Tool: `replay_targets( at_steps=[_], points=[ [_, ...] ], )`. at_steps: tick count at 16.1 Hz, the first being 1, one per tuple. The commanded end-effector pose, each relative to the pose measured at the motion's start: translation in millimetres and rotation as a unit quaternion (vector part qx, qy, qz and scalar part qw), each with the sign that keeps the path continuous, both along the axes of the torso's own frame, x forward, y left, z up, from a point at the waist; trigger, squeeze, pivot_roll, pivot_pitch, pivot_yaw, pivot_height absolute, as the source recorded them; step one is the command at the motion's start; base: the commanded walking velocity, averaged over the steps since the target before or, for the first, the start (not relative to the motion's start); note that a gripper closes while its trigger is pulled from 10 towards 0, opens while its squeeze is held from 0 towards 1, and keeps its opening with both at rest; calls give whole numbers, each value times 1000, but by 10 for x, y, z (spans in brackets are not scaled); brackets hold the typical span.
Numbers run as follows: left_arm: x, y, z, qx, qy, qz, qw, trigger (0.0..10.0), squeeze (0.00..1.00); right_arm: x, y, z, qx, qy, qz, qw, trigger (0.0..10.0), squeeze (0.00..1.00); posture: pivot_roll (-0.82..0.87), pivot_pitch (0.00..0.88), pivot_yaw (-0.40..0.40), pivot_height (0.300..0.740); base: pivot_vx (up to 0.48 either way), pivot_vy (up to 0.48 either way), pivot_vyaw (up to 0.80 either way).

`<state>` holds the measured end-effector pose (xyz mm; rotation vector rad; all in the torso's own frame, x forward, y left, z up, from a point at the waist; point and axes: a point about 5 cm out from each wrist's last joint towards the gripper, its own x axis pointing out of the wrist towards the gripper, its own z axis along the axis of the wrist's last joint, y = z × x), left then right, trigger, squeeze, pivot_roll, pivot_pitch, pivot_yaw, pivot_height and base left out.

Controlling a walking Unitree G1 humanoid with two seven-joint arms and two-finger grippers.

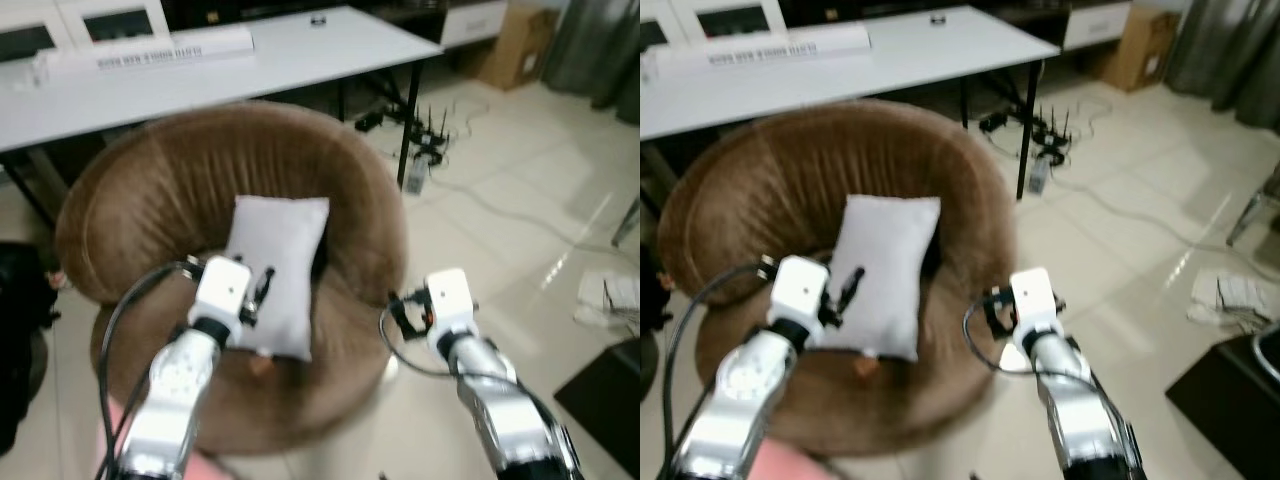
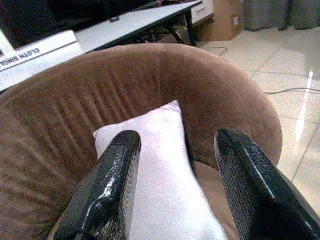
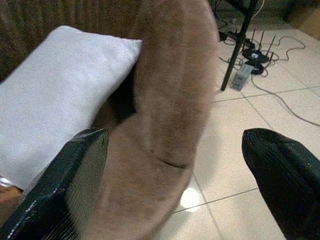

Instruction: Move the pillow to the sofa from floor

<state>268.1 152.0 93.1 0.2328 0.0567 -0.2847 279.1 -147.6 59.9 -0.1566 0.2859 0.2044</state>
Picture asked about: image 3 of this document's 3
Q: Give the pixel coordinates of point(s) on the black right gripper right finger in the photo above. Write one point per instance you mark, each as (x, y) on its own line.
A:
(287, 180)

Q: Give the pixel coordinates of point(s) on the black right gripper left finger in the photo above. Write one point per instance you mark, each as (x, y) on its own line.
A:
(55, 190)

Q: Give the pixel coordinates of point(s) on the white pillow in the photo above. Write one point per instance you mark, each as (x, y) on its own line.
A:
(57, 95)

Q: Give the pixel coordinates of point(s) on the brown fabric sofa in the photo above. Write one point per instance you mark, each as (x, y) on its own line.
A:
(172, 80)

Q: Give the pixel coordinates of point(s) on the grey power adapter box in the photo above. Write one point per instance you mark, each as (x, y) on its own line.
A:
(241, 77)

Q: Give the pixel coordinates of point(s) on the black router with antennas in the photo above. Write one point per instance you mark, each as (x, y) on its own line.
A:
(256, 53)

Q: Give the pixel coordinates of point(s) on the black tripod stand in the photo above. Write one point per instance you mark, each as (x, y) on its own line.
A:
(238, 42)

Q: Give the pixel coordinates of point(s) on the brown cardboard box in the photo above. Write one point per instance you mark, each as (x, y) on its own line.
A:
(308, 17)

